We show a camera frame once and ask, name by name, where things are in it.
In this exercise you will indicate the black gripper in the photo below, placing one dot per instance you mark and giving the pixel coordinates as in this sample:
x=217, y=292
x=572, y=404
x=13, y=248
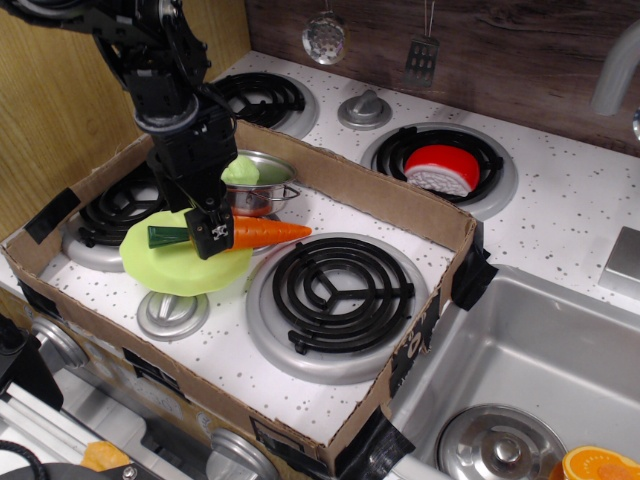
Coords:
x=188, y=160

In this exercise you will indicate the orange toy carrot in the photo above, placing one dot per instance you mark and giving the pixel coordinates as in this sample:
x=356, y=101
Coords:
x=248, y=233

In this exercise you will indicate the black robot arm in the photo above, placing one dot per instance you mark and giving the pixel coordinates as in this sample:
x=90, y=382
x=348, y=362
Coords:
x=153, y=53

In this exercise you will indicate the light green plastic plate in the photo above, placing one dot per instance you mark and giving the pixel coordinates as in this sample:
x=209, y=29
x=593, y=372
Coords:
x=177, y=269

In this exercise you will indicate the green toy vegetable in pot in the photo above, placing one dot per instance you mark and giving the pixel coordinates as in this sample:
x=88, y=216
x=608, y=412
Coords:
x=241, y=171

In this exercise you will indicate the small steel pot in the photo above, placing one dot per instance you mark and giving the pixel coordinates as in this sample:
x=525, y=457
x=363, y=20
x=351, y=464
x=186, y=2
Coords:
x=274, y=189

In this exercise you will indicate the front silver stove knob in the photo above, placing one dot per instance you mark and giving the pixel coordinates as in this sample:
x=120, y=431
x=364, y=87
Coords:
x=168, y=317

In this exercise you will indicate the front left black burner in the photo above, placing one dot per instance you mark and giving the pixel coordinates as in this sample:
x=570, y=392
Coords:
x=92, y=237

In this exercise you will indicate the black burner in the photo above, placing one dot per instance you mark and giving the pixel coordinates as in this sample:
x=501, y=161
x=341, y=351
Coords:
x=92, y=237
x=330, y=309
x=272, y=101
x=498, y=175

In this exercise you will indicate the front right black burner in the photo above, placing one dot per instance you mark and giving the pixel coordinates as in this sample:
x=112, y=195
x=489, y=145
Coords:
x=330, y=309

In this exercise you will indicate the back left black burner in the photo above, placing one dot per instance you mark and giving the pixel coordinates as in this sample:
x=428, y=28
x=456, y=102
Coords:
x=272, y=101

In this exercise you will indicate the brown cardboard fence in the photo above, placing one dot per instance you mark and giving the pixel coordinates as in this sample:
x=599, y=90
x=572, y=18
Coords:
x=309, y=426

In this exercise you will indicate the silver oven knob left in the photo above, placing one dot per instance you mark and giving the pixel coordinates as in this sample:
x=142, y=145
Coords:
x=57, y=348

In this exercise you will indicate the silver oven knob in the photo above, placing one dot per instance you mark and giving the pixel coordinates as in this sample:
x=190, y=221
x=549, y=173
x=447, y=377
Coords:
x=232, y=457
x=57, y=348

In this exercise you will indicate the back silver stove knob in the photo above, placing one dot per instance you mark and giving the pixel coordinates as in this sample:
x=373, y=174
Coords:
x=366, y=111

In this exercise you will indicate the silver oven knob right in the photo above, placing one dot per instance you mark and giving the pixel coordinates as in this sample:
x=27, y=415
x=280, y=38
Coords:
x=232, y=457

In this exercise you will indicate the hanging silver strainer ladle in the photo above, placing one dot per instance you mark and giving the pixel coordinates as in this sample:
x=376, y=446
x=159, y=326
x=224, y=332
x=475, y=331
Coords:
x=325, y=37

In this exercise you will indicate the red white toy cheese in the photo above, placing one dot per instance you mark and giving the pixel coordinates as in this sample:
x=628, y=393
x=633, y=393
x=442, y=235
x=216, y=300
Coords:
x=443, y=169

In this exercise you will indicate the hanging silver spatula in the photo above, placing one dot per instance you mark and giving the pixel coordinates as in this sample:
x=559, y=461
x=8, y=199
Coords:
x=421, y=59

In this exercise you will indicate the back right black burner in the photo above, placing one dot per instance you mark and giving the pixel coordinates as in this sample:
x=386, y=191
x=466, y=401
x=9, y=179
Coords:
x=498, y=175

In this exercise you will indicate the steel sink basin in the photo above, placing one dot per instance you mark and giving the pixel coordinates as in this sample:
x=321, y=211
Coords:
x=569, y=360

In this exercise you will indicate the silver pot lid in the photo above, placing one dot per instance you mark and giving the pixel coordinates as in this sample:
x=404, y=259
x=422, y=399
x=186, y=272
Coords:
x=492, y=441

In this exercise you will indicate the orange slice toy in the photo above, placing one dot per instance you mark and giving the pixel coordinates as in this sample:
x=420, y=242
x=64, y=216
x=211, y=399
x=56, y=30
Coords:
x=594, y=463

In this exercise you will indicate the silver faucet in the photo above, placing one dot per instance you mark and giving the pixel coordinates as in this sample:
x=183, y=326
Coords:
x=617, y=73

